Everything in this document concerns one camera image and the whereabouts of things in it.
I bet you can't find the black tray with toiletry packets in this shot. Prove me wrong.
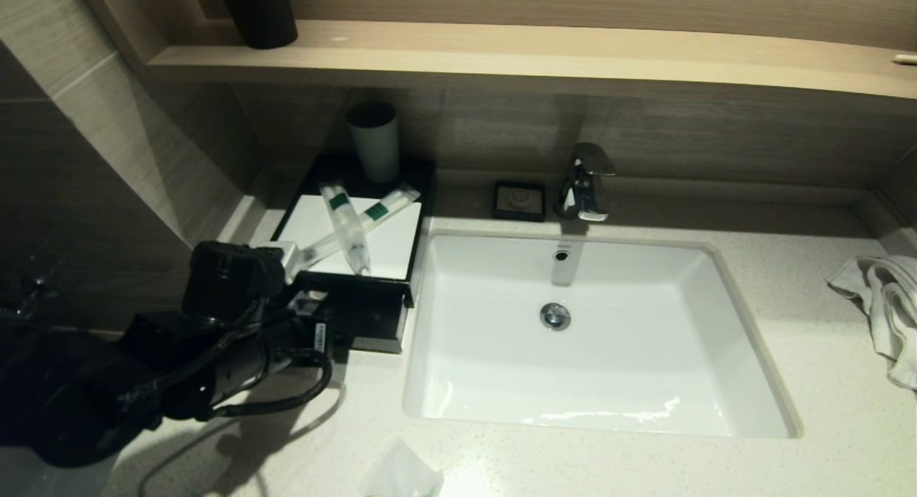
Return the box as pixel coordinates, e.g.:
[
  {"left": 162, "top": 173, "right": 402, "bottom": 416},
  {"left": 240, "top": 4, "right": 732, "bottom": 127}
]
[{"left": 315, "top": 289, "right": 409, "bottom": 354}]

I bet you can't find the black amenity drawer box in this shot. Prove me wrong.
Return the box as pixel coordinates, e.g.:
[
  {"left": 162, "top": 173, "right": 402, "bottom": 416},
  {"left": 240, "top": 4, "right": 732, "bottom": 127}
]
[{"left": 272, "top": 153, "right": 438, "bottom": 308}]

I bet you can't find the clear toothbrush packet green label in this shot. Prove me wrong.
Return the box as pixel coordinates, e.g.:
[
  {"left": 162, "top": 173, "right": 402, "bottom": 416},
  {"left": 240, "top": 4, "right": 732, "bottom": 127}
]
[
  {"left": 294, "top": 184, "right": 422, "bottom": 269},
  {"left": 319, "top": 182, "right": 373, "bottom": 276}
]

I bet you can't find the crumpled white plastic wrapper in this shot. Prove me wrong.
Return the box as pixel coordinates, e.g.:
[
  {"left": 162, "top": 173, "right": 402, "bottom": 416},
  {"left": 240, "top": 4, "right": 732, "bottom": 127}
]
[{"left": 360, "top": 436, "right": 445, "bottom": 497}]

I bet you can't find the grey cup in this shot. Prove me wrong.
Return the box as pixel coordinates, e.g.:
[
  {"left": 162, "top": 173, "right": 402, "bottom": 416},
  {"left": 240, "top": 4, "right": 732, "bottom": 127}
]
[{"left": 347, "top": 101, "right": 400, "bottom": 185}]

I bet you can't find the chrome drain stopper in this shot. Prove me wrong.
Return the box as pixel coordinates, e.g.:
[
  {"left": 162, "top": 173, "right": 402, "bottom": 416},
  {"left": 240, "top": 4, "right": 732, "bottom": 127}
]
[{"left": 540, "top": 303, "right": 572, "bottom": 332}]

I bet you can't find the black square soap dish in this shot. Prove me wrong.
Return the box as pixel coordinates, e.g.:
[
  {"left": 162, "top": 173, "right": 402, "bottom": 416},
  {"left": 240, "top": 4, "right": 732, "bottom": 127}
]
[{"left": 493, "top": 180, "right": 547, "bottom": 223}]

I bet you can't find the white ceramic sink basin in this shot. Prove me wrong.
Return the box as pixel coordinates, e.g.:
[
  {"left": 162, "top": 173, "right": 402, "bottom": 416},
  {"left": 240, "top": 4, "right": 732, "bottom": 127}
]
[{"left": 403, "top": 229, "right": 803, "bottom": 439}]

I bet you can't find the chrome faucet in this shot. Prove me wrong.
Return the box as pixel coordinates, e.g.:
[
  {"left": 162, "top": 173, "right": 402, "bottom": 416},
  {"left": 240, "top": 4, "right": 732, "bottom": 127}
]
[{"left": 555, "top": 143, "right": 616, "bottom": 223}]

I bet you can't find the black cylinder container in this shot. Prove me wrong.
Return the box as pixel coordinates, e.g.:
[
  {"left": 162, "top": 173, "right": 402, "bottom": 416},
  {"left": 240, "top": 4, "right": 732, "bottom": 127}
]
[{"left": 216, "top": 0, "right": 300, "bottom": 50}]

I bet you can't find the light wooden shelf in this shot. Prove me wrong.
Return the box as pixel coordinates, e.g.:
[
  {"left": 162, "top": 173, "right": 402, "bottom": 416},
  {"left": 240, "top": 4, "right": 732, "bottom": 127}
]
[{"left": 147, "top": 19, "right": 917, "bottom": 102}]

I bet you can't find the white towel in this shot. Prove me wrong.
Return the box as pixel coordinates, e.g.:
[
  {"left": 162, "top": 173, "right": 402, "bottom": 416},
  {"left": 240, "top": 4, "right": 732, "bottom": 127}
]
[{"left": 827, "top": 257, "right": 917, "bottom": 392}]

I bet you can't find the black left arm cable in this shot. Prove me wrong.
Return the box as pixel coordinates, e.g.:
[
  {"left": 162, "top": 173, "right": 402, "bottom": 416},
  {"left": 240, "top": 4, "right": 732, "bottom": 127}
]
[{"left": 208, "top": 354, "right": 334, "bottom": 419}]

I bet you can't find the chrome wall valve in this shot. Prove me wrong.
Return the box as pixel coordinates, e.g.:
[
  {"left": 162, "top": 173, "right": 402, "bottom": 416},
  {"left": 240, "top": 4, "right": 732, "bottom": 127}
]
[{"left": 11, "top": 268, "right": 64, "bottom": 313}]

